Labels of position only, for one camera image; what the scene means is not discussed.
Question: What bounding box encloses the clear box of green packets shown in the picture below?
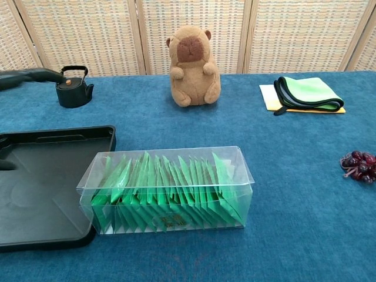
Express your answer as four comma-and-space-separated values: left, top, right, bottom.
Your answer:
76, 145, 254, 236

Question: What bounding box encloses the woven folding screen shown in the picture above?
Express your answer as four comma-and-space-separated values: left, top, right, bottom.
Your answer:
0, 0, 376, 78

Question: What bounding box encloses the green tea bags row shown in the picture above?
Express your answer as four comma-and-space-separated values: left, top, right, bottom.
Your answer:
90, 151, 246, 233

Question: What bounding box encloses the brown capybara plush toy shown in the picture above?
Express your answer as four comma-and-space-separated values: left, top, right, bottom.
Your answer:
166, 25, 223, 108

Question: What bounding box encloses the black plastic tray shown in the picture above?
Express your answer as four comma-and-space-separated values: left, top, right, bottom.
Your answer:
0, 125, 118, 253

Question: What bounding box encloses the purple grape bunch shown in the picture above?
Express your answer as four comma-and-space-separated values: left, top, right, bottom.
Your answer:
340, 150, 376, 184

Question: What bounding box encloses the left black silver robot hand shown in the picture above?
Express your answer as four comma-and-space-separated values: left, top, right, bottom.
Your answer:
0, 67, 64, 172

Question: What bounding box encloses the green folded microfiber cloth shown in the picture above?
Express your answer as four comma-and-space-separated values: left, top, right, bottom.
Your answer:
273, 76, 344, 116

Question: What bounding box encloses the black iron teapot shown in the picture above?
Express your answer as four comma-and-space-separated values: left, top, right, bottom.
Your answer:
55, 65, 95, 109

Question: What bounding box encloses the blue table cover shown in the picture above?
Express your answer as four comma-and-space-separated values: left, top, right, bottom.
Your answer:
0, 69, 376, 282

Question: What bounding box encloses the white and yellow sheet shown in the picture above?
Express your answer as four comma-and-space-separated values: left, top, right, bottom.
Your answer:
258, 84, 347, 114

